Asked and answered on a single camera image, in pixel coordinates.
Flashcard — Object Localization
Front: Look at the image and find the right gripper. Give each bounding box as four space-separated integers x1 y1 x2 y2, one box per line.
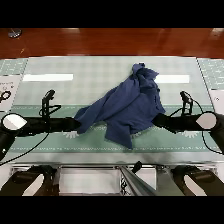
152 112 183 135

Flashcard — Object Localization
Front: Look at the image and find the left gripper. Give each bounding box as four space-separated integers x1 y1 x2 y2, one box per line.
49 116 82 134

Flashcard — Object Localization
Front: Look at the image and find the blue T-shirt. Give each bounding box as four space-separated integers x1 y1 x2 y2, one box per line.
73 62 167 150

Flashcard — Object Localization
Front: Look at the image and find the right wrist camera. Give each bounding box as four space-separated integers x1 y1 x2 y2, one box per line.
179 90 195 117

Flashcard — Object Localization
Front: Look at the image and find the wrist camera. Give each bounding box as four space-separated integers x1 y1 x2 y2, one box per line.
38 88 63 118
179 90 195 117

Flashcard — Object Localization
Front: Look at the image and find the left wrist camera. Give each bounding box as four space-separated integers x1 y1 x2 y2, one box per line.
38 88 63 118

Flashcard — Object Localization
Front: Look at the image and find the black cable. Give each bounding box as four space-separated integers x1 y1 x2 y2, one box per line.
0 124 52 167
192 99 223 155

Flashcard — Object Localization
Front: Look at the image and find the silver frame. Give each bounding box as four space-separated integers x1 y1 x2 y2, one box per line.
0 161 224 197

